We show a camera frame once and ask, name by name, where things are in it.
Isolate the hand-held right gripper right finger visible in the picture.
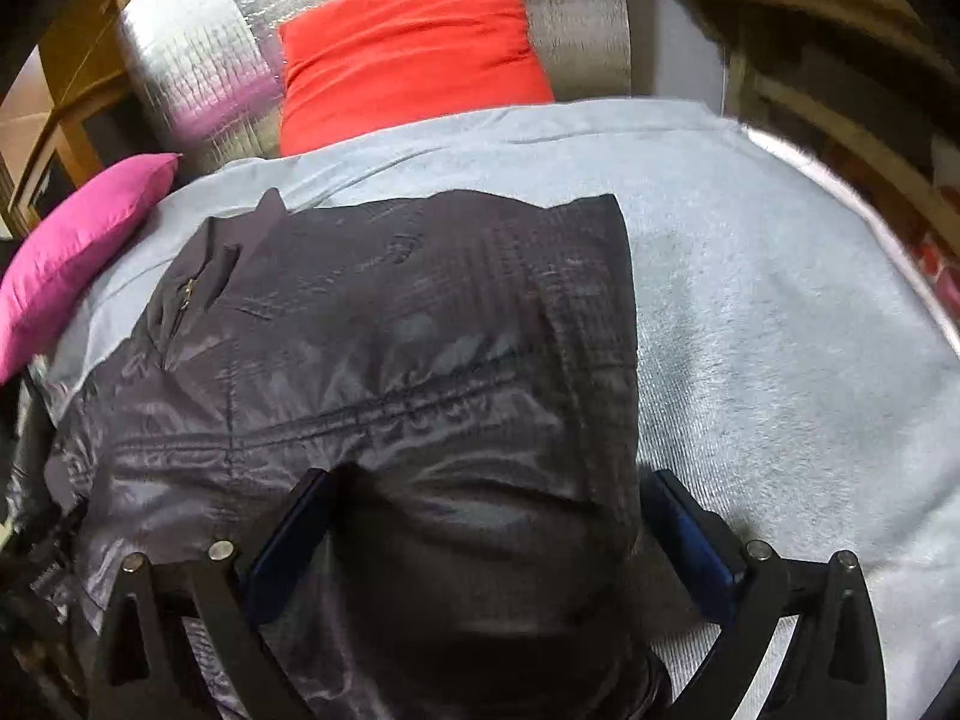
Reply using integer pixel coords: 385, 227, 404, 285
641, 468, 890, 720

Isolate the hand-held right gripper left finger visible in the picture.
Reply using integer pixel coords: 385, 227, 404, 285
90, 467, 338, 720

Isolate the black jacket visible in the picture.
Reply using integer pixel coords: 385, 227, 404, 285
45, 187, 672, 720

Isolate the grey blanket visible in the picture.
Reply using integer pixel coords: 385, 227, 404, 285
30, 96, 960, 720

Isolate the magenta fabric garment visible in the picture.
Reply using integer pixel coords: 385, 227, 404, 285
0, 152, 183, 383

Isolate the wooden shelf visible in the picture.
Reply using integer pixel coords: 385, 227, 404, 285
645, 0, 960, 316
0, 0, 188, 241

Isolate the red fabric garment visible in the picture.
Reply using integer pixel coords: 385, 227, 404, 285
277, 0, 556, 157

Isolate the silver foil insulation mat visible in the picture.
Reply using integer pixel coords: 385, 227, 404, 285
116, 0, 631, 173

